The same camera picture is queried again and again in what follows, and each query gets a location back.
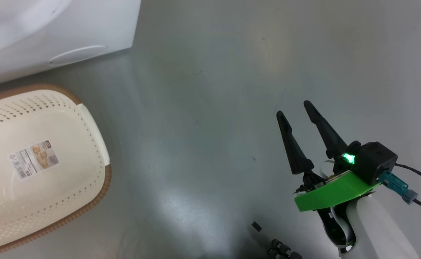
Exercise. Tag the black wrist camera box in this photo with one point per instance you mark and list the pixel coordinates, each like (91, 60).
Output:
(376, 162)

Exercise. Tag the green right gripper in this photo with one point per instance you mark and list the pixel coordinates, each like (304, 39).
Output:
(332, 194)

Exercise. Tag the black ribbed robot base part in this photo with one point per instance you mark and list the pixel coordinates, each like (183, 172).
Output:
(282, 250)

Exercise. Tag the cream perforated laundry basket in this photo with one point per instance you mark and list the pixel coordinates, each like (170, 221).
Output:
(52, 216)

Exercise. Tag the paper product label on basket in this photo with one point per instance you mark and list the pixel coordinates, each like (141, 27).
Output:
(34, 160)

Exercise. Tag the white front-load washing machine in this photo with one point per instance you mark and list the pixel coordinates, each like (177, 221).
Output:
(88, 25)

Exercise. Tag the round white filter cover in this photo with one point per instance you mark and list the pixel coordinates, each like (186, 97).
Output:
(77, 55)

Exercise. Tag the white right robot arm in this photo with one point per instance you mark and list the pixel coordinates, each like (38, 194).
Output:
(379, 230)

